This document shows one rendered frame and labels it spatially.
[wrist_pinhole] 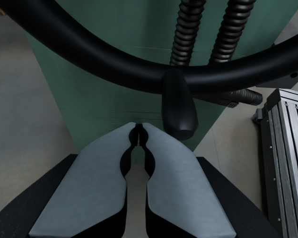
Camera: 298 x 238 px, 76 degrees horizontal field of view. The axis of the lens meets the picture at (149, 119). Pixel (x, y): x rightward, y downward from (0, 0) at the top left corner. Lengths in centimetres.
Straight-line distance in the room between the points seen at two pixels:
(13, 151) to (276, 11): 97
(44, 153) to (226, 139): 85
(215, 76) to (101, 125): 44
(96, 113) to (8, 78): 82
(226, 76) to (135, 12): 20
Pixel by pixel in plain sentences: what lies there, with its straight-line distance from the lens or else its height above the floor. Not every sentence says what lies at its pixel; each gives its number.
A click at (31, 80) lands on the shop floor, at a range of 122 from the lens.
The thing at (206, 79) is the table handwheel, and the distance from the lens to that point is 18.
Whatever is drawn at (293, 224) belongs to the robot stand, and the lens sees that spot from 81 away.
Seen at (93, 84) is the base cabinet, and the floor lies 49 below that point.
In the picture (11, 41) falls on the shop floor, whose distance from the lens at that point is 154.
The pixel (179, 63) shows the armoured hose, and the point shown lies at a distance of 23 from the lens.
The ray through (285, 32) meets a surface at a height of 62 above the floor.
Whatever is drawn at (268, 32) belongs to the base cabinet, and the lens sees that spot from 42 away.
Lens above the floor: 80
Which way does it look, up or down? 55 degrees down
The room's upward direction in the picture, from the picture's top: 12 degrees clockwise
